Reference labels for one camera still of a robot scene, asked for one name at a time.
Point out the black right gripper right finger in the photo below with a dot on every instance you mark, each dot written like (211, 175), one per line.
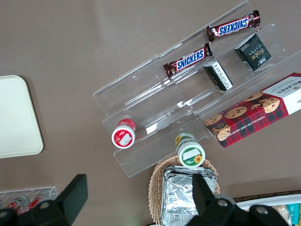
(211, 209)

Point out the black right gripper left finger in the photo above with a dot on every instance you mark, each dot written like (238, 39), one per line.
(70, 200)

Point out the white rectangular snack tray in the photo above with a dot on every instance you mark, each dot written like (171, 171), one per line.
(258, 202)

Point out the light oval wicker basket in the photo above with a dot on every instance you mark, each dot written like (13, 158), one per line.
(155, 188)

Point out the cream plastic serving tray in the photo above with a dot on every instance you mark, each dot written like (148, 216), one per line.
(16, 117)

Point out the clear acrylic bottle rack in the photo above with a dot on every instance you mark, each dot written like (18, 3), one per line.
(47, 191)

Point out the red cola bottle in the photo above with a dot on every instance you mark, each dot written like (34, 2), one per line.
(35, 203)
(17, 203)

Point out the foil container stack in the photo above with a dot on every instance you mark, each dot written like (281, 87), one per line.
(178, 195)

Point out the green lid yogurt cup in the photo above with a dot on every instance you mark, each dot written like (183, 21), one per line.
(191, 155)

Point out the clear bag of crackers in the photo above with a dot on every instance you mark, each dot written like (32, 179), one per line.
(282, 212)

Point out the red lid yogurt cup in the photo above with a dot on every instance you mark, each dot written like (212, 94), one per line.
(123, 136)

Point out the teal snack pack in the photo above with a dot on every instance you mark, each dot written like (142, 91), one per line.
(295, 213)

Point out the red tartan cookie box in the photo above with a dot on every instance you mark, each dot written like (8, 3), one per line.
(247, 117)

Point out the clear acrylic stepped shelf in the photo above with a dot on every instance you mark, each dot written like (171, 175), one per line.
(152, 99)

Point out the small black carton box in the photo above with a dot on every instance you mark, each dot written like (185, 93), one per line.
(218, 75)
(254, 53)

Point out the brown Snickers bar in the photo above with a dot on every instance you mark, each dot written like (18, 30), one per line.
(232, 26)
(188, 61)

